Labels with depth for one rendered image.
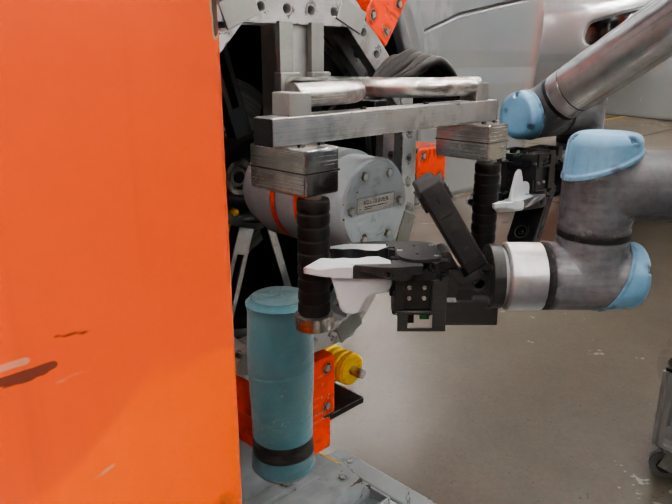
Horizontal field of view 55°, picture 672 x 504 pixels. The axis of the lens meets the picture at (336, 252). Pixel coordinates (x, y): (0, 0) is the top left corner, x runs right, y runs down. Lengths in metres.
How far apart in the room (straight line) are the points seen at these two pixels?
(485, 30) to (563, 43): 1.81
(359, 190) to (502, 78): 0.79
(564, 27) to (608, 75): 2.30
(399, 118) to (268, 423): 0.43
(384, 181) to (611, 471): 1.25
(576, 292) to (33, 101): 0.57
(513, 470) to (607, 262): 1.18
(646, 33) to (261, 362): 0.65
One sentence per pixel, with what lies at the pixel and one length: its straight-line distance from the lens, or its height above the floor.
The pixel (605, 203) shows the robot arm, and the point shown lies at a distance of 0.70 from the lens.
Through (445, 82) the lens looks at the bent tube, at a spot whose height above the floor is 1.01.
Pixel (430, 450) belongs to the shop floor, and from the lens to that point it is 1.88.
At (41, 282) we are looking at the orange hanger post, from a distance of 0.31.
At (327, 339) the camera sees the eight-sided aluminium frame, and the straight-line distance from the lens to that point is 1.07.
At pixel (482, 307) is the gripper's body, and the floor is 0.78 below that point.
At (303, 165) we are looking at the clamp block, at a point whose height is 0.93.
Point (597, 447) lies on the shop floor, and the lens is 2.01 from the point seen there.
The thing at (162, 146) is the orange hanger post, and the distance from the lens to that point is 0.32.
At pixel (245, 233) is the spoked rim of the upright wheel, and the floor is 0.77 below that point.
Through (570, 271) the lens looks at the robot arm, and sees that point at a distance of 0.71.
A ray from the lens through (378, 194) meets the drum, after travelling 0.85.
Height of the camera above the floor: 1.04
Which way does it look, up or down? 17 degrees down
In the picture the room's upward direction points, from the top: straight up
